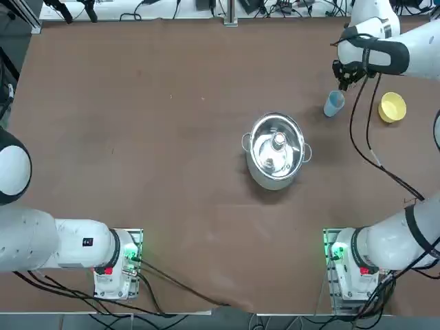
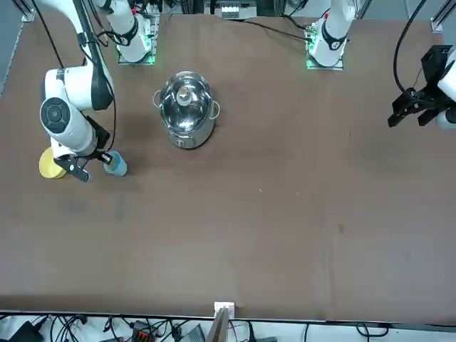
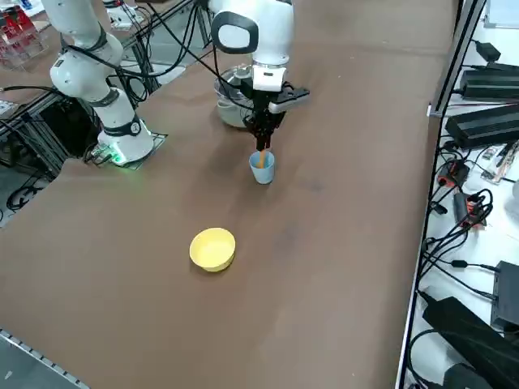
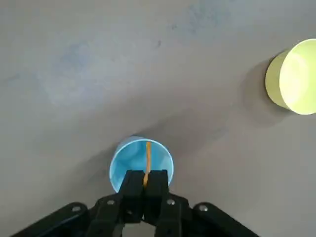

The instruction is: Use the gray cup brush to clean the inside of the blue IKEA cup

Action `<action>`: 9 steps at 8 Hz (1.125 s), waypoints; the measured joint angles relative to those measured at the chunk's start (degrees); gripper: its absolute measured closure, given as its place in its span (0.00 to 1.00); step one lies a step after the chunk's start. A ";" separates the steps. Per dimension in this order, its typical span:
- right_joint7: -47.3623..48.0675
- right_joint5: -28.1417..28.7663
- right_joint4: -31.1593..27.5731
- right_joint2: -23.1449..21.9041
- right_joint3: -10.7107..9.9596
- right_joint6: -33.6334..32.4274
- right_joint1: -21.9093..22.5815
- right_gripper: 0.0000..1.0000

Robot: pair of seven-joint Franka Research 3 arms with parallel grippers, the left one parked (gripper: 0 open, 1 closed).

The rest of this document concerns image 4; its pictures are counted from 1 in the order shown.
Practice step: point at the yellow plastic bowl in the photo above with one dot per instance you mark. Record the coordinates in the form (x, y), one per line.
(296, 79)

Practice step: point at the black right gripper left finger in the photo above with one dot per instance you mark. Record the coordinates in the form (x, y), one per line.
(133, 187)

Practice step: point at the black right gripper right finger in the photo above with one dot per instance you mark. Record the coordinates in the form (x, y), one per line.
(158, 187)

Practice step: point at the blue plastic cup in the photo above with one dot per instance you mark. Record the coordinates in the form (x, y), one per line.
(128, 160)

